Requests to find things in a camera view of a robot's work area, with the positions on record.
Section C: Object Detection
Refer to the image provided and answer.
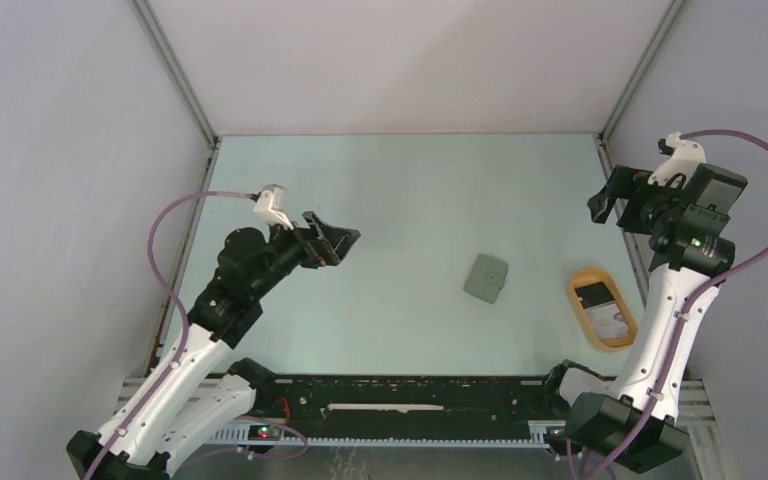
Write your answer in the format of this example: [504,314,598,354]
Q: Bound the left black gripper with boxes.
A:
[251,211,359,299]

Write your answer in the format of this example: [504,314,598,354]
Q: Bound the white VIP card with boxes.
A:
[586,303,630,341]

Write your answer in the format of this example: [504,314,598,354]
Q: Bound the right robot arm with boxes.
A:
[541,164,748,474]

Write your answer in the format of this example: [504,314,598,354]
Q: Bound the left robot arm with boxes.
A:
[67,212,361,479]

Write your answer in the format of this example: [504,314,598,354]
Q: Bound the black VIP card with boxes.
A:
[573,282,615,310]

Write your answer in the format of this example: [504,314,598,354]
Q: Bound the orange plastic tray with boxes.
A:
[567,268,639,353]

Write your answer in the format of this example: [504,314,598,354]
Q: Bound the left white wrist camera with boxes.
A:
[253,184,295,230]

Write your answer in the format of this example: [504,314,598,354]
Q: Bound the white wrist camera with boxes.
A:
[647,132,707,189]
[253,184,295,230]

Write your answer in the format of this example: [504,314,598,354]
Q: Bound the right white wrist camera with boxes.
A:
[647,132,707,189]

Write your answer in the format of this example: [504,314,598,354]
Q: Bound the aluminium frame rail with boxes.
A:
[115,377,717,452]

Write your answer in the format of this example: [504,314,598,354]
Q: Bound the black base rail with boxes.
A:
[214,374,607,444]

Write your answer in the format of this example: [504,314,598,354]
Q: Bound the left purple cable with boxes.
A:
[82,190,309,480]

